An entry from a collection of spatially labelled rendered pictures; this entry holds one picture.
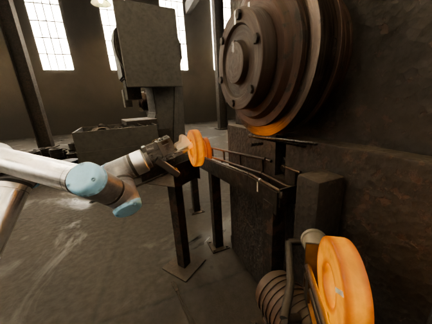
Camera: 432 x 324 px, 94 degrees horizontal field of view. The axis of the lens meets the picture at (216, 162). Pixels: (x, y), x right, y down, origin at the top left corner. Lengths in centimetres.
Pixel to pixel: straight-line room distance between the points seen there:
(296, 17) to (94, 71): 1039
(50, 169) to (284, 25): 74
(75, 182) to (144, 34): 287
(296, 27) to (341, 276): 51
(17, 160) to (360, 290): 91
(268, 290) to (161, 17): 333
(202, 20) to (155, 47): 868
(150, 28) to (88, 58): 768
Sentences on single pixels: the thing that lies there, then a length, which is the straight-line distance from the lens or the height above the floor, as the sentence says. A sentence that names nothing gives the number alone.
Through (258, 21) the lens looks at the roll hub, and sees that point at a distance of 61.
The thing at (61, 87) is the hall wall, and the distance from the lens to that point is 1096.
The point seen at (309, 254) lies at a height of 70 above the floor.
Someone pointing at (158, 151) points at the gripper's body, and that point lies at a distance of 81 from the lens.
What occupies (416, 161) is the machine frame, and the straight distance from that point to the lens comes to 56.
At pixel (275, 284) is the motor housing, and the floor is 53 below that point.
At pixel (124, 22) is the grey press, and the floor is 203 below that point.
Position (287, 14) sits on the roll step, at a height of 120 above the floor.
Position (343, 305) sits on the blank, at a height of 73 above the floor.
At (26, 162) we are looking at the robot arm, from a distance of 85.
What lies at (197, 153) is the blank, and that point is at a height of 82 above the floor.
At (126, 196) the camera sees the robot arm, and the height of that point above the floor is 73.
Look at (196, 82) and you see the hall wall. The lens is 1114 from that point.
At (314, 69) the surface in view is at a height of 106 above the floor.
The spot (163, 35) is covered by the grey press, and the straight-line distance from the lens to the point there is 341.
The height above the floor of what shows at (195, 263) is 1.
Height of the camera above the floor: 100
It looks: 17 degrees down
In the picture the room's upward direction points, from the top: 3 degrees counter-clockwise
